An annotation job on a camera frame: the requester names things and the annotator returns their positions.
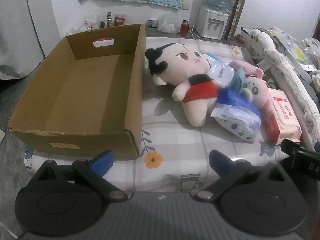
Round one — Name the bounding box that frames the plush doll with red dress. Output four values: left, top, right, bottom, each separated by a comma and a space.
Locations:
145, 43, 224, 127

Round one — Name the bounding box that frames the pink bunny plush toy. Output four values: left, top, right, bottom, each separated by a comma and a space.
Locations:
229, 61, 272, 114

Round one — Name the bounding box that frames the brown cardboard box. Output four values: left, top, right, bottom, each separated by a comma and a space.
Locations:
8, 24, 145, 160

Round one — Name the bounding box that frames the blue plastic bag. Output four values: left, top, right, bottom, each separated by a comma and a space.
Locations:
216, 87, 253, 107

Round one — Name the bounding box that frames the white crochet blanket roll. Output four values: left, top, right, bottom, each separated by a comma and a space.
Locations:
241, 28, 319, 150

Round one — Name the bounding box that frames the red snack bag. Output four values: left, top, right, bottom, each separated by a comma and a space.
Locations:
96, 37, 113, 41

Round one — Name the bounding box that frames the clear plastic packaged item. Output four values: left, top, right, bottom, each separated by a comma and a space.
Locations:
271, 26, 317, 72

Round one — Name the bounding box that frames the light blue towel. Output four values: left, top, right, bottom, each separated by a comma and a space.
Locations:
229, 68, 246, 93

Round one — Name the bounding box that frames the blue white wet wipes pack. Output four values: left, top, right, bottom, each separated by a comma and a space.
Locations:
210, 104, 261, 142

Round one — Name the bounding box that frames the white plastic bag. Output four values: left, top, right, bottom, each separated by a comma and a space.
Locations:
157, 12, 179, 34

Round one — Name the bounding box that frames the tall patterned board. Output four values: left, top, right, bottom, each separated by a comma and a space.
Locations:
223, 0, 246, 41

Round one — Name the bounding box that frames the red white carton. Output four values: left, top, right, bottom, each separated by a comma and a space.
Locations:
113, 14, 126, 26

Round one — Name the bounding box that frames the pink wet wipes pack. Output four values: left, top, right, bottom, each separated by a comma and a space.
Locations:
264, 88, 302, 145

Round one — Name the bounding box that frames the white mug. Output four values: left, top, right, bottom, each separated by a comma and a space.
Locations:
149, 17, 158, 28

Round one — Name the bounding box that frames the white water dispenser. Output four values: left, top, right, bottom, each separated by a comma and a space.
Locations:
196, 5, 229, 40

